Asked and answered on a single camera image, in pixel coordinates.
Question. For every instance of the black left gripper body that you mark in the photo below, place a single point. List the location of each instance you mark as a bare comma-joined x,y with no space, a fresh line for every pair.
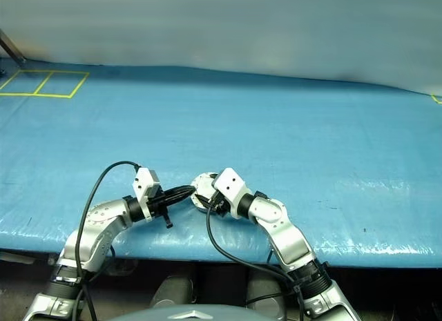
157,202

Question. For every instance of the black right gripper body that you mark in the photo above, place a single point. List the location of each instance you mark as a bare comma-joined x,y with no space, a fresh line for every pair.
217,205

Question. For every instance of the round silver housing lid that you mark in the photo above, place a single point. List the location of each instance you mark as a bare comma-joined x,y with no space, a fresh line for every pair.
203,184

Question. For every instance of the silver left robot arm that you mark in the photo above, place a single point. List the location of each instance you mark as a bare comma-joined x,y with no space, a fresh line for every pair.
103,221

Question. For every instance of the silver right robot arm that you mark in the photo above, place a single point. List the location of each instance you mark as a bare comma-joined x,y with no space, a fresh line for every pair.
286,238

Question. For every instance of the grey rounded shape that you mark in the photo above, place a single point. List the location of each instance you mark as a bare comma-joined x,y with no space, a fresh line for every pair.
171,293
266,295

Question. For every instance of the blue plastic table cover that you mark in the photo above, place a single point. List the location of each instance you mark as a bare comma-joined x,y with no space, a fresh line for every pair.
276,127

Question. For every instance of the grey robot torso shell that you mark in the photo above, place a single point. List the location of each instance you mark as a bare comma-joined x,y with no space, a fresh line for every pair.
186,314

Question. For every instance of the yellow tape double square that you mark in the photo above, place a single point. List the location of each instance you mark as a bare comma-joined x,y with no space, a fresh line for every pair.
45,83

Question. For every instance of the yellow tape corner mark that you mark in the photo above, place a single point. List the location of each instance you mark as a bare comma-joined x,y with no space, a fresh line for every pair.
436,100

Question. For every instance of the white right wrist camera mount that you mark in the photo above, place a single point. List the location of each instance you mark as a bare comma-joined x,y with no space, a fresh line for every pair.
231,188

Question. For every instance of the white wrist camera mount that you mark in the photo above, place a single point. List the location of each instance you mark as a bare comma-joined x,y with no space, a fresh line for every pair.
145,183
231,188

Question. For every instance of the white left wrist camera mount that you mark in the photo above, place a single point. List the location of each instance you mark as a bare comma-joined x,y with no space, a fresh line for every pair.
145,183

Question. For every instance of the grey metal bracket post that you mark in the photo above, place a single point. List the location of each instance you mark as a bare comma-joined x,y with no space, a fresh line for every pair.
12,46

